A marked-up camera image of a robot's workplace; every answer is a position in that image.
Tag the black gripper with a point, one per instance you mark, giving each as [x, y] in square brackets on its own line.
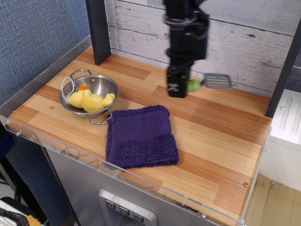
[183, 65]

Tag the green and grey spatula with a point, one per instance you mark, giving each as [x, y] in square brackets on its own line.
[211, 81]

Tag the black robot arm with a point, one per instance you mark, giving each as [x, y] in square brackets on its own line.
[188, 30]

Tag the purple folded cloth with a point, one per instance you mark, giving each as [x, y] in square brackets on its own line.
[140, 138]

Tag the yellow plush duck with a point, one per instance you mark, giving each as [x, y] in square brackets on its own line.
[90, 102]

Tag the clear acrylic table guard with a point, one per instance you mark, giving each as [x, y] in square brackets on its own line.
[211, 184]

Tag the white side cabinet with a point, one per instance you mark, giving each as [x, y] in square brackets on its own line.
[281, 159]

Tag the steel button control panel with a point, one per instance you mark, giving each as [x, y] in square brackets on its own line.
[121, 212]

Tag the steel bowl with handles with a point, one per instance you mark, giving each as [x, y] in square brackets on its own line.
[98, 84]

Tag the black left frame post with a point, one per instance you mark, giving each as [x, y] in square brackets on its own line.
[98, 30]

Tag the black frame post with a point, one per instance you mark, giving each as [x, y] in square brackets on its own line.
[98, 30]
[285, 73]

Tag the black right frame post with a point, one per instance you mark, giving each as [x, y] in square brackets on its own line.
[285, 73]

